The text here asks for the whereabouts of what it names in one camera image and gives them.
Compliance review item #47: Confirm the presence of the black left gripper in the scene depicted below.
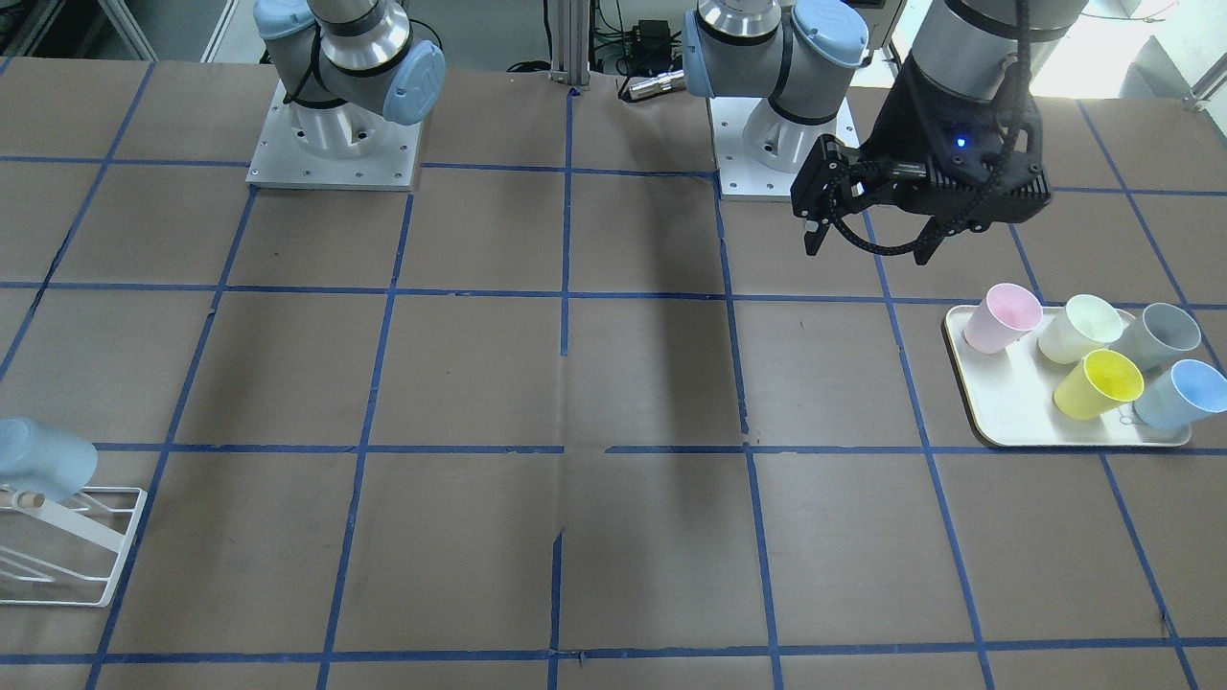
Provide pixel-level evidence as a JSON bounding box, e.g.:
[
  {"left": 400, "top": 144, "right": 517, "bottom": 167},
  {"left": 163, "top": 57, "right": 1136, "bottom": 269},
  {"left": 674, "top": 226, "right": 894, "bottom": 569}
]
[{"left": 790, "top": 68, "right": 1052, "bottom": 266}]

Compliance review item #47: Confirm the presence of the light blue transferred cup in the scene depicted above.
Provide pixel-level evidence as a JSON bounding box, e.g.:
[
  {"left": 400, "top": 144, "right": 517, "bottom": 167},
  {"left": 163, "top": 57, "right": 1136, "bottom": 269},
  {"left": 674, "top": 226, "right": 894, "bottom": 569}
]
[{"left": 1, "top": 416, "right": 98, "bottom": 501}]

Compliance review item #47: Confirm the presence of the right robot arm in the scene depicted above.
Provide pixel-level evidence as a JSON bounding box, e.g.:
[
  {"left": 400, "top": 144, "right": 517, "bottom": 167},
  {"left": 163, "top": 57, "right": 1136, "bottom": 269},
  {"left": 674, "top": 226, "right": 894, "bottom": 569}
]
[{"left": 253, "top": 1, "right": 445, "bottom": 160}]

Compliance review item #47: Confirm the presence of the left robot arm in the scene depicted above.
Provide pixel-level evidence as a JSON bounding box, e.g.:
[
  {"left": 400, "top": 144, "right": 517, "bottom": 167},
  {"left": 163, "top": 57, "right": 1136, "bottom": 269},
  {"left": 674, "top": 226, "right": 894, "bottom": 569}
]
[{"left": 681, "top": 1, "right": 1085, "bottom": 265}]

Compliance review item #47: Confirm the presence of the pink plastic cup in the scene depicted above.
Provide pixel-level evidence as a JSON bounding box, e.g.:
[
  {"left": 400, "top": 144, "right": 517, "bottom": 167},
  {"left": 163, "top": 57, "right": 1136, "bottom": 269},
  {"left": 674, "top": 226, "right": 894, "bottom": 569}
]
[{"left": 963, "top": 284, "right": 1044, "bottom": 354}]

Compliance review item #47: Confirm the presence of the pale green plastic cup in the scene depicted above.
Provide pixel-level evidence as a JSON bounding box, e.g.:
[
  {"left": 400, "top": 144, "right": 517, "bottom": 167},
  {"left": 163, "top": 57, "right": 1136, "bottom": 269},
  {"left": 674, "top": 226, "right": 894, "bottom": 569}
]
[{"left": 1037, "top": 293, "right": 1125, "bottom": 365}]

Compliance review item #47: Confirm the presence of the yellow plastic cup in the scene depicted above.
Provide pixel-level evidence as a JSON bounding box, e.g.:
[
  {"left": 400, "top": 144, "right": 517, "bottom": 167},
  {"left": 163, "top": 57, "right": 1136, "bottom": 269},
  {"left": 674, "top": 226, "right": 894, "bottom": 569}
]
[{"left": 1053, "top": 349, "right": 1146, "bottom": 421}]

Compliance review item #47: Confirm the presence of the grey plastic cup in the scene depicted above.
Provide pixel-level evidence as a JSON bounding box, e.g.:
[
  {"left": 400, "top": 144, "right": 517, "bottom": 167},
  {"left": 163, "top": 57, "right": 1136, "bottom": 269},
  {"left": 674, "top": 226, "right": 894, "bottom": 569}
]
[{"left": 1109, "top": 303, "right": 1202, "bottom": 372}]

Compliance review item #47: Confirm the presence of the light blue cup on tray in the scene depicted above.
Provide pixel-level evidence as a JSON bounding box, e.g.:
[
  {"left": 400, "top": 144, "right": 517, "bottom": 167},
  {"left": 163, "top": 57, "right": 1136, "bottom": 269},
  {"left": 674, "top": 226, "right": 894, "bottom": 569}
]
[{"left": 1133, "top": 359, "right": 1226, "bottom": 428}]

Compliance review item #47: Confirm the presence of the cream rectangular tray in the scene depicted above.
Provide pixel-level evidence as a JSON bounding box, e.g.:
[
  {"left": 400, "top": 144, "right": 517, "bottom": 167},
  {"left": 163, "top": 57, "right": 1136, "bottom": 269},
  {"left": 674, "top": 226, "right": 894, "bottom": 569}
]
[{"left": 942, "top": 304, "right": 1191, "bottom": 449}]

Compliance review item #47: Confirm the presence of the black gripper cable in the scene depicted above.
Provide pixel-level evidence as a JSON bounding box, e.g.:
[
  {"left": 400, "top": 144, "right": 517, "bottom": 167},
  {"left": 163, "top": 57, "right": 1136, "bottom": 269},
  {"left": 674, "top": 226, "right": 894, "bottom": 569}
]
[{"left": 825, "top": 158, "right": 969, "bottom": 257}]

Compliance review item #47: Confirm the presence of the aluminium frame post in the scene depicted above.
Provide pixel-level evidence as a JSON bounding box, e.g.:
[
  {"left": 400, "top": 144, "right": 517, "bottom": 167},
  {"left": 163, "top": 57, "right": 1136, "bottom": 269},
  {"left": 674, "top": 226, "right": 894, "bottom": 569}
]
[{"left": 544, "top": 0, "right": 591, "bottom": 91}]

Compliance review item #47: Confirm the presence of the white wire cup rack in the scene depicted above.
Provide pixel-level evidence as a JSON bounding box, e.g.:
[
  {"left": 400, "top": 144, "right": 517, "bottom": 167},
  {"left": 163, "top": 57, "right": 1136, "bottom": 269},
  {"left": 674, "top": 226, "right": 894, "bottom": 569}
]
[{"left": 1, "top": 485, "right": 148, "bottom": 608}]

